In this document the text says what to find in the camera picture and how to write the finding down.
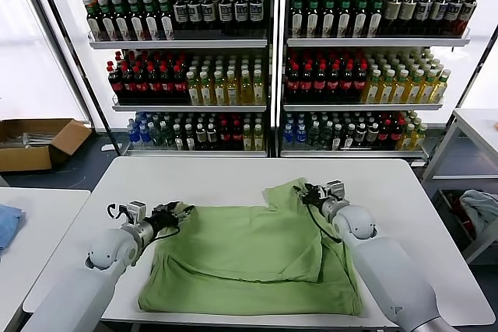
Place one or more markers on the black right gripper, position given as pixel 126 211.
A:
pixel 320 199

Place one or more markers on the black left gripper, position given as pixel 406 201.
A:
pixel 163 220

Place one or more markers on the green polo shirt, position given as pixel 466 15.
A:
pixel 241 246

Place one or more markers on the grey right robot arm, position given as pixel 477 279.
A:
pixel 381 262

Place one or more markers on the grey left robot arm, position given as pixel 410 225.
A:
pixel 78 281

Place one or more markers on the green-label water bottle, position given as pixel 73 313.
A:
pixel 166 135
pixel 314 137
pixel 156 135
pixel 326 135

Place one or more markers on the blue-label water bottle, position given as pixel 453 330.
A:
pixel 288 135
pixel 145 133
pixel 301 135
pixel 134 133

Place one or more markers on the small dark drink bottle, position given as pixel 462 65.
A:
pixel 212 135
pixel 189 137
pixel 349 137
pixel 200 135
pixel 177 137
pixel 372 133
pixel 361 133
pixel 337 137

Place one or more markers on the yellow juice bottle green label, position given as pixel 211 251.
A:
pixel 388 89
pixel 232 91
pixel 258 91
pixel 247 138
pixel 429 89
pixel 401 89
pixel 415 89
pixel 374 89
pixel 419 137
pixel 407 137
pixel 219 91
pixel 206 91
pixel 193 91
pixel 258 138
pixel 245 91
pixel 442 89

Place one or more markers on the red-cap cola bottle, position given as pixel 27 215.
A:
pixel 384 133
pixel 179 83
pixel 127 83
pixel 396 133
pixel 237 135
pixel 293 83
pixel 114 83
pixel 153 83
pixel 320 83
pixel 347 83
pixel 307 83
pixel 360 83
pixel 166 83
pixel 139 83
pixel 225 135
pixel 334 83

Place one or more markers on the white floor scrap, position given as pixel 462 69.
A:
pixel 107 148

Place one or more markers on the black storage crate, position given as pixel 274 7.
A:
pixel 451 207

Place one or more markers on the silver metal rods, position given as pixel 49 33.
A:
pixel 35 139

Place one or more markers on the grey metal shelf unit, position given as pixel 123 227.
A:
pixel 175 44
pixel 369 41

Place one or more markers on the brown cardboard box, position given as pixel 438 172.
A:
pixel 23 159

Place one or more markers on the blue folded cloth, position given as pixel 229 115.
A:
pixel 9 223

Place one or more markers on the grey cloth pile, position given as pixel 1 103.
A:
pixel 480 207

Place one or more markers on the green-cap dark tea bottle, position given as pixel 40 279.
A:
pixel 313 17
pixel 119 23
pixel 344 17
pixel 328 17
pixel 360 17
pixel 167 23
pixel 376 17
pixel 135 23
pixel 297 17
pixel 104 23
pixel 150 23

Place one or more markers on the white-cap blue-label dark bottle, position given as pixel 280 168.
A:
pixel 180 11
pixel 240 11
pixel 195 11
pixel 209 11
pixel 439 13
pixel 453 13
pixel 225 11
pixel 255 11
pixel 423 13

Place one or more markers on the beige-label dark drink bottle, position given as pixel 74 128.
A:
pixel 407 13
pixel 393 13

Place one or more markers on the red-label dark tea bottle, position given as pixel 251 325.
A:
pixel 92 23

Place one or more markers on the red-brown drink bottle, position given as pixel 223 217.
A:
pixel 468 13

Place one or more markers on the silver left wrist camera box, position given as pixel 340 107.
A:
pixel 137 211

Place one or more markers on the white metal-frame table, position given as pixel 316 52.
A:
pixel 472 118

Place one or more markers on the black window frame post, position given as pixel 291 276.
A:
pixel 73 56
pixel 483 60

